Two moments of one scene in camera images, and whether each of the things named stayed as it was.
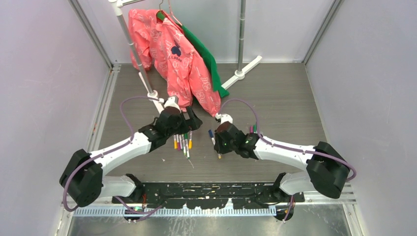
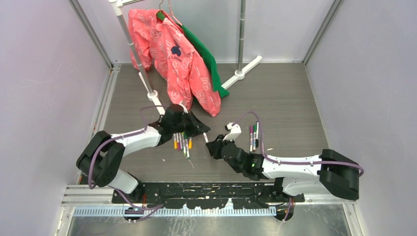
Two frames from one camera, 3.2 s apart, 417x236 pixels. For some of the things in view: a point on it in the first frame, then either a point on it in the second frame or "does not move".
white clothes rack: [239, 74] does not move
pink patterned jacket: [163, 46] does not move
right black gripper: [218, 146] → [215, 148]
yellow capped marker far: [175, 142] does not move
